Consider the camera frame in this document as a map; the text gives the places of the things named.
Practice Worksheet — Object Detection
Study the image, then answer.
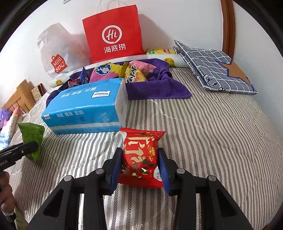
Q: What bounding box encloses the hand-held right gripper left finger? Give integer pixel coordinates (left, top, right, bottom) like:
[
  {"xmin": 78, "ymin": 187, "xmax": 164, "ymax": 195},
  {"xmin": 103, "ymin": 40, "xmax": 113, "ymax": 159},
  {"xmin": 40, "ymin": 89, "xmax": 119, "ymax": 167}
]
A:
[{"xmin": 27, "ymin": 147, "xmax": 123, "ymax": 230}]

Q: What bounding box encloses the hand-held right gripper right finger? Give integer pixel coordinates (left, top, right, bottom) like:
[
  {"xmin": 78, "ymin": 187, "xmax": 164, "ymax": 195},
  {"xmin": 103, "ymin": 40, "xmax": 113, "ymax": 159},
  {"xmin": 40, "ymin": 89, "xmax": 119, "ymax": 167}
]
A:
[{"xmin": 158, "ymin": 147, "xmax": 254, "ymax": 230}]

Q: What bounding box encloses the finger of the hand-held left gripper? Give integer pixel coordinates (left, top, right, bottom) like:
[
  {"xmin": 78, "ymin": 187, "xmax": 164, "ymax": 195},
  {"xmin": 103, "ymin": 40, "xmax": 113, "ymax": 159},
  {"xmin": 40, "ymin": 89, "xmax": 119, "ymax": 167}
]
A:
[
  {"xmin": 0, "ymin": 143, "xmax": 24, "ymax": 154},
  {"xmin": 3, "ymin": 141, "xmax": 40, "ymax": 163}
]

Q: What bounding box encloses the green snack packet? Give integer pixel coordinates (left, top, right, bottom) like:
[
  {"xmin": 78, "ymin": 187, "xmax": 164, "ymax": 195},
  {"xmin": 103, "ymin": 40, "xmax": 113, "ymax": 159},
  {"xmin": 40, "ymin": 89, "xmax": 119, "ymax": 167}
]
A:
[{"xmin": 18, "ymin": 122, "xmax": 45, "ymax": 164}]

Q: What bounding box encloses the purple towel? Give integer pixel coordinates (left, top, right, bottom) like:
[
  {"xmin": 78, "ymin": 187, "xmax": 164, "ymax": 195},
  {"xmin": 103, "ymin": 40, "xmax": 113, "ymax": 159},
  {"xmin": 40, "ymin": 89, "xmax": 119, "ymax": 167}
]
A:
[{"xmin": 46, "ymin": 58, "xmax": 192, "ymax": 107}]

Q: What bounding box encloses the large pink yellow snack bag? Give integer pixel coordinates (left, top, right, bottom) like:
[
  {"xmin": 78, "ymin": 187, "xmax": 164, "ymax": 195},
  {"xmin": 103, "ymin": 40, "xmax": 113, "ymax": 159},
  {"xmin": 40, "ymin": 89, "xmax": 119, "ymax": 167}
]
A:
[{"xmin": 89, "ymin": 62, "xmax": 123, "ymax": 83}]

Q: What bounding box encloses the person's left hand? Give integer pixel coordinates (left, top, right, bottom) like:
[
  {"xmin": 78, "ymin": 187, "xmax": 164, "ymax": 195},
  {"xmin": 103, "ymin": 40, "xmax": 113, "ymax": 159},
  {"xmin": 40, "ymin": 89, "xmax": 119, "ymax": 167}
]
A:
[{"xmin": 0, "ymin": 171, "xmax": 16, "ymax": 214}]

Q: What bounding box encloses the pink white plush toy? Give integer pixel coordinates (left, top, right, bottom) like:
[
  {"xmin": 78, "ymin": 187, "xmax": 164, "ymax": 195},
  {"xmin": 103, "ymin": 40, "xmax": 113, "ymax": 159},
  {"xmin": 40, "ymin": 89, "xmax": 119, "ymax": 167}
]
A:
[{"xmin": 0, "ymin": 107, "xmax": 24, "ymax": 153}]

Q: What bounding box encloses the purple plush toy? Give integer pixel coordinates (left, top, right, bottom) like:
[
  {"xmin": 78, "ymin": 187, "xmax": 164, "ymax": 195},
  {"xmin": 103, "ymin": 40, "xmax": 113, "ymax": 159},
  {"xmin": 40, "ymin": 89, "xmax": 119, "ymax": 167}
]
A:
[{"xmin": 0, "ymin": 109, "xmax": 12, "ymax": 130}]

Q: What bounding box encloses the wooden headboard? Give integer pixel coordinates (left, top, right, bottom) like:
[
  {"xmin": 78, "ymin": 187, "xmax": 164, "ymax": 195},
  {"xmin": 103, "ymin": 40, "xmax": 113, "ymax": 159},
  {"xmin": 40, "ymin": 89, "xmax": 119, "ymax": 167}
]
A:
[{"xmin": 2, "ymin": 79, "xmax": 36, "ymax": 114}]

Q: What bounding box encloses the brown patterned box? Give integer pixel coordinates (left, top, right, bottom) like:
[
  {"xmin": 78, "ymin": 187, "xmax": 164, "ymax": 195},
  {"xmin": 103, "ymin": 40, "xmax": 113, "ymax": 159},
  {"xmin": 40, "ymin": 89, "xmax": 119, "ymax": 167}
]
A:
[{"xmin": 31, "ymin": 83, "xmax": 47, "ymax": 102}]

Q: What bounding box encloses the blue tissue pack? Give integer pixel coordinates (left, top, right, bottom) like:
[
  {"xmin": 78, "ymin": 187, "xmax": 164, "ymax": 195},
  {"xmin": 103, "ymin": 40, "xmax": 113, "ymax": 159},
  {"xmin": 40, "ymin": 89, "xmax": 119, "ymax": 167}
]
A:
[{"xmin": 42, "ymin": 78, "xmax": 129, "ymax": 135}]

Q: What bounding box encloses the orange red snack packet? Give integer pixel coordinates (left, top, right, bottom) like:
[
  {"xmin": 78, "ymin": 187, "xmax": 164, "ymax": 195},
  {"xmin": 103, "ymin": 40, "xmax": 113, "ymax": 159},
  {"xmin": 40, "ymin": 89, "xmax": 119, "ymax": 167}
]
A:
[{"xmin": 68, "ymin": 80, "xmax": 84, "ymax": 89}]

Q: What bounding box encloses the blue snack packet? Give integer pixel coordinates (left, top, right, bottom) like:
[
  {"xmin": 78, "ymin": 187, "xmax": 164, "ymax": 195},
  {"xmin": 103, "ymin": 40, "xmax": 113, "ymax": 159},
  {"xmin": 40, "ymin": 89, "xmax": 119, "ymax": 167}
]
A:
[{"xmin": 78, "ymin": 67, "xmax": 91, "ymax": 85}]

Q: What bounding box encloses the white plastic bag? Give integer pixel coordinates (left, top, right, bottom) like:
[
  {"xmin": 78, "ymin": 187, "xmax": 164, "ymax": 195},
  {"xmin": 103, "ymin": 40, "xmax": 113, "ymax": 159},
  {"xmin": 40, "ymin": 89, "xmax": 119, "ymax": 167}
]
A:
[{"xmin": 37, "ymin": 22, "xmax": 91, "ymax": 79}]

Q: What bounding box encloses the lemon print paper roll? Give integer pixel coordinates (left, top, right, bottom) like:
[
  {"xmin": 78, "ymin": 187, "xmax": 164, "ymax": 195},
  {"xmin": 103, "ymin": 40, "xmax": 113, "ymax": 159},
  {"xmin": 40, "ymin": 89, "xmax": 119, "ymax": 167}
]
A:
[{"xmin": 47, "ymin": 53, "xmax": 190, "ymax": 88}]

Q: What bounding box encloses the checked folded cloth with star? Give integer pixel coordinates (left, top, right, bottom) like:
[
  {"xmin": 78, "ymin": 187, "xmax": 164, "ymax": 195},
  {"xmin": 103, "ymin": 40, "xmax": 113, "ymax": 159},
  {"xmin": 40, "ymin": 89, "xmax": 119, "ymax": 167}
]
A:
[{"xmin": 173, "ymin": 40, "xmax": 258, "ymax": 95}]

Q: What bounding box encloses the yellow drink pack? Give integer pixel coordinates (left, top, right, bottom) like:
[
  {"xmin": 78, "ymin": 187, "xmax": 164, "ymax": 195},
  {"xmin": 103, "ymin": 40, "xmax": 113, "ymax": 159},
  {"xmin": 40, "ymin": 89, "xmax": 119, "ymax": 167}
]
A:
[{"xmin": 145, "ymin": 48, "xmax": 177, "ymax": 55}]

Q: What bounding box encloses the red paper bag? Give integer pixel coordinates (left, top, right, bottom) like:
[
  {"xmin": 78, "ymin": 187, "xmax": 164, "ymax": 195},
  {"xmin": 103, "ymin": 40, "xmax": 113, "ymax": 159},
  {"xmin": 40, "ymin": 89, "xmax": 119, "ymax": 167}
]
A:
[{"xmin": 82, "ymin": 0, "xmax": 144, "ymax": 63}]

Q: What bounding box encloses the brown wooden door frame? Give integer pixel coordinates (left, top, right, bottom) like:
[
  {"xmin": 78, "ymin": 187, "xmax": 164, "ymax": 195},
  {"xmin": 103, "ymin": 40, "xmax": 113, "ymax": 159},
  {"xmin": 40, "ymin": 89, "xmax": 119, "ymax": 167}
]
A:
[{"xmin": 221, "ymin": 0, "xmax": 235, "ymax": 58}]

